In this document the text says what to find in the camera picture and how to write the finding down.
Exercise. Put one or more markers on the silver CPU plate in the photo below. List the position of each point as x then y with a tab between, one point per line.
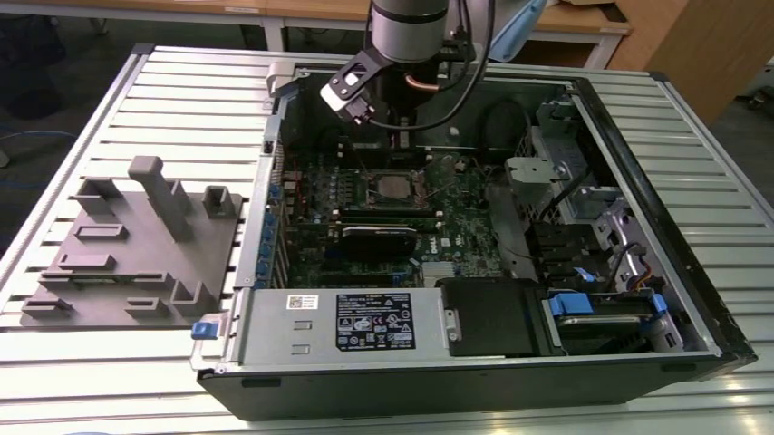
398	188

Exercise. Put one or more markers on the CPU socket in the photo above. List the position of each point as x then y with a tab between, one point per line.
371	192

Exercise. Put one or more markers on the black expansion slot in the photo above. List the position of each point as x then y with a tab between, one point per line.
357	281

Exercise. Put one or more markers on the green RAM stick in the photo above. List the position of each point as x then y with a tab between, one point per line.
393	222

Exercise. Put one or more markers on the black graphics card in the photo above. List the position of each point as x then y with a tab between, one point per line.
375	244

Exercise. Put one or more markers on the green motherboard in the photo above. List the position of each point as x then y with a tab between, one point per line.
471	235

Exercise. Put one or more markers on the silver chipset heatsink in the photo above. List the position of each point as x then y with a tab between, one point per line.
438	274

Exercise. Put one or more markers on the wooden cabinet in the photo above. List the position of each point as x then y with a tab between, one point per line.
696	45

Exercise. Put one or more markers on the blue disk carrier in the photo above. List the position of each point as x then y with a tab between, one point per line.
572	303

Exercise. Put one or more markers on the silver power supply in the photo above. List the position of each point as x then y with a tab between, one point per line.
290	331

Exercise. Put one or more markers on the grey parts rack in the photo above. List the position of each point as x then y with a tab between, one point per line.
139	254

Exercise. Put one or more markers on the blue case latch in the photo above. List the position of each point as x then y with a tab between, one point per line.
203	331

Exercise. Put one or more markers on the black wheeled base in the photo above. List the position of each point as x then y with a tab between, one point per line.
764	97

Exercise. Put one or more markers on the silver hard disk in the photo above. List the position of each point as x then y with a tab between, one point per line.
598	335

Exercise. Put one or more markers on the black office chair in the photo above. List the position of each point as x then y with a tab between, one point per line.
34	54

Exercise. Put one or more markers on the black PC case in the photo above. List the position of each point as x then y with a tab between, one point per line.
423	389

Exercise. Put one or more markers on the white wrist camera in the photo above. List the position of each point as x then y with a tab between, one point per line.
345	88

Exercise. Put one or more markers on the grey drive bay bracket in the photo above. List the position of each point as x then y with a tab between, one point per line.
533	174

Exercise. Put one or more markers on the wooden desk white frame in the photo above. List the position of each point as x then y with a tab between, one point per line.
581	25
151	3

